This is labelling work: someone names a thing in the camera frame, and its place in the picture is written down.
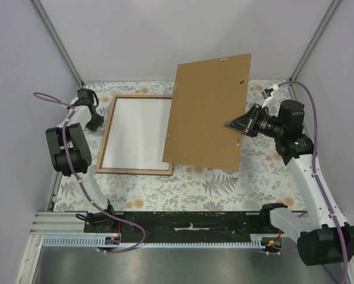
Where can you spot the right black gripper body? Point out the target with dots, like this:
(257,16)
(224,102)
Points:
(267,126)

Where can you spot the brown cardboard backing board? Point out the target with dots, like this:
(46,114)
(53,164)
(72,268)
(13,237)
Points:
(206,95)

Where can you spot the boardwalk landscape photo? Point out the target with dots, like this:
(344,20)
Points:
(135,136)

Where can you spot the wooden picture frame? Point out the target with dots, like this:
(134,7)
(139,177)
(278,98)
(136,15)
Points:
(105,139)

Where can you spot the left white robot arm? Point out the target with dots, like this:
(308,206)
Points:
(71,156)

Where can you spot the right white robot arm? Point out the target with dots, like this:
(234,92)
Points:
(327,237)

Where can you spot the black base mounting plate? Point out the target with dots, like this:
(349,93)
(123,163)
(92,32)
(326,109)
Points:
(191,226)

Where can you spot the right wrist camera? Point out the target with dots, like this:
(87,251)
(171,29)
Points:
(268,95)

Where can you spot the white slotted cable duct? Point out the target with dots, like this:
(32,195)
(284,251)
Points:
(114,242)

